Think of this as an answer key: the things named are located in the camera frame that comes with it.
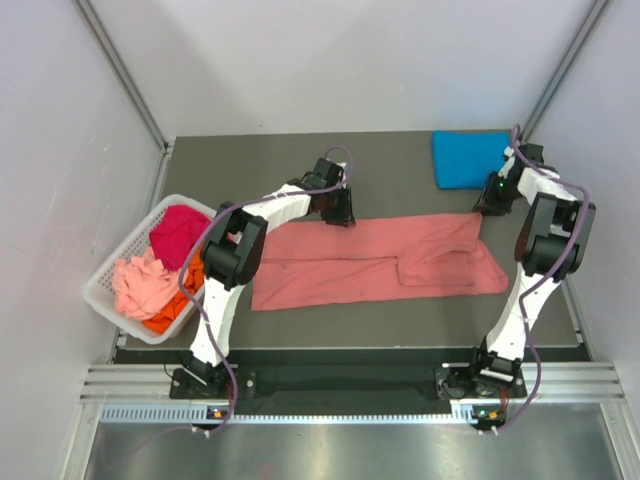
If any magenta t shirt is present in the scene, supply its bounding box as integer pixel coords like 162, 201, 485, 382
149, 205, 211, 271

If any right aluminium frame post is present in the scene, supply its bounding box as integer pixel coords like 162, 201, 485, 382
522, 0, 613, 140

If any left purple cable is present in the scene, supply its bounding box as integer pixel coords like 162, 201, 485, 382
177, 145, 357, 434

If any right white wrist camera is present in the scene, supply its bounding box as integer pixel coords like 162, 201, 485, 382
500, 146, 516, 177

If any aluminium frame post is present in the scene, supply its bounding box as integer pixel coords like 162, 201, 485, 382
71, 0, 169, 151
522, 0, 613, 140

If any left aluminium frame post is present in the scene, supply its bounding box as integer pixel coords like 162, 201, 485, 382
71, 0, 169, 151

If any orange t shirt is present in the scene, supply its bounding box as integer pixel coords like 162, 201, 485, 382
142, 250, 204, 334

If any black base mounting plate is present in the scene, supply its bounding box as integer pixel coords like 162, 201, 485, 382
169, 347, 534, 414

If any salmon pink t shirt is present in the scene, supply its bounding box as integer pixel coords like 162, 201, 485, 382
251, 213, 508, 312

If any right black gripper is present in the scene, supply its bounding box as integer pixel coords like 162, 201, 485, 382
472, 172, 523, 217

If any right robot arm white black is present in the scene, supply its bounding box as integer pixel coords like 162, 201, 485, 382
466, 140, 596, 396

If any light peach t shirt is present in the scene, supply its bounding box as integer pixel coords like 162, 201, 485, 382
112, 247, 179, 321

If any white plastic laundry basket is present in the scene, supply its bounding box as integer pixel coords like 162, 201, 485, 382
83, 194, 215, 345

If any grey slotted cable duct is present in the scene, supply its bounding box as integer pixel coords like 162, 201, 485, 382
100, 403, 488, 425

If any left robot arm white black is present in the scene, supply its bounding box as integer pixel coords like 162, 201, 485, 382
183, 154, 355, 400

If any folded blue t shirt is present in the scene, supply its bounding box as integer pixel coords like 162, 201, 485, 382
431, 131, 510, 190

